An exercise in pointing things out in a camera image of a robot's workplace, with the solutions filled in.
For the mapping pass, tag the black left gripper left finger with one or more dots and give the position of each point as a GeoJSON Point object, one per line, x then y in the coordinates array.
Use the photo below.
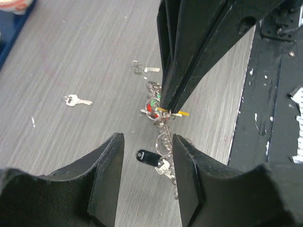
{"type": "Point", "coordinates": [81, 194]}

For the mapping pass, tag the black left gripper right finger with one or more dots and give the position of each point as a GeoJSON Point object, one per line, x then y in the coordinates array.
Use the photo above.
{"type": "Point", "coordinates": [211, 194]}

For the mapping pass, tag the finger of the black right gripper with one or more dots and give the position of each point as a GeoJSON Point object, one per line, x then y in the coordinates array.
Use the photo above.
{"type": "Point", "coordinates": [207, 30]}
{"type": "Point", "coordinates": [167, 25]}

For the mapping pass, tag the metal disc with keyrings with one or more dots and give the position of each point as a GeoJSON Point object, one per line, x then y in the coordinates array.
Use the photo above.
{"type": "Point", "coordinates": [163, 143]}

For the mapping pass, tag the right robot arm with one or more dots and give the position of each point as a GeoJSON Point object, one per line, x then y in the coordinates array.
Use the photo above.
{"type": "Point", "coordinates": [280, 24]}

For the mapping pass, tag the clear tagged key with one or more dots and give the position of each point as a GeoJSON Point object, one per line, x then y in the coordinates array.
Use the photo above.
{"type": "Point", "coordinates": [140, 69]}

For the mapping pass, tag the black tagged key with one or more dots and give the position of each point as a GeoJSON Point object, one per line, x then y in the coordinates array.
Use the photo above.
{"type": "Point", "coordinates": [163, 165]}

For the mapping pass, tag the green tagged key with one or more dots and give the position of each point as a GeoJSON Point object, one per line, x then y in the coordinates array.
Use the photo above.
{"type": "Point", "coordinates": [155, 101]}

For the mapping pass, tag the red tagged key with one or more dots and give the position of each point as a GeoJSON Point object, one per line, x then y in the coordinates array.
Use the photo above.
{"type": "Point", "coordinates": [151, 113]}

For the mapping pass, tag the plain silver key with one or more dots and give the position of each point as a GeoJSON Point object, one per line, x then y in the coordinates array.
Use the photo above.
{"type": "Point", "coordinates": [73, 100]}

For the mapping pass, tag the red white patterned bowl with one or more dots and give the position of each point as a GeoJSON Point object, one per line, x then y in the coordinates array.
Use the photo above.
{"type": "Point", "coordinates": [18, 7]}

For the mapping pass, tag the dark blue tray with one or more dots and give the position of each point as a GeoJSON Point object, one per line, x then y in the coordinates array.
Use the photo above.
{"type": "Point", "coordinates": [10, 27]}

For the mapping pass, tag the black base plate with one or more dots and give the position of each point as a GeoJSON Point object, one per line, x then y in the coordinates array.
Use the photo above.
{"type": "Point", "coordinates": [267, 129]}

